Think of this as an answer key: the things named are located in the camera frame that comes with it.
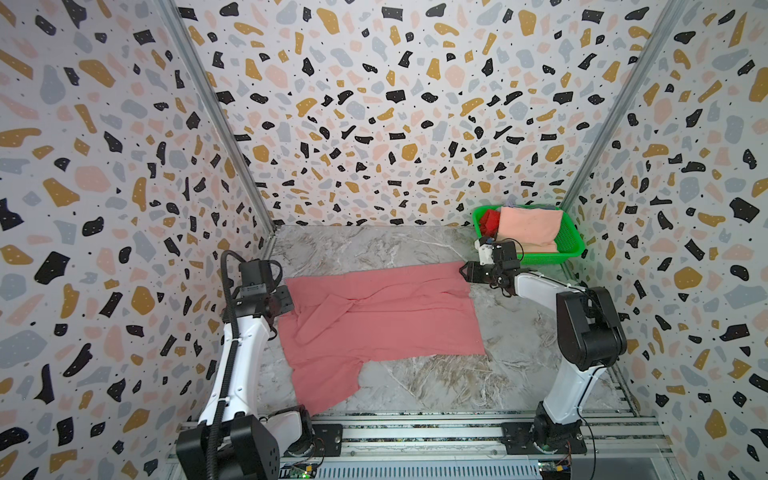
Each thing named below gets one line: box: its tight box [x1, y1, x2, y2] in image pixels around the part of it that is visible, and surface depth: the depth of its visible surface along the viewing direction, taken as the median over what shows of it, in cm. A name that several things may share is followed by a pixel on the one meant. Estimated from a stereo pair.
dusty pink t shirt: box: [277, 262, 485, 416], surface depth 95 cm
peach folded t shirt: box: [497, 206, 563, 253], surface depth 108 cm
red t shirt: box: [480, 209, 501, 239], surface depth 112 cm
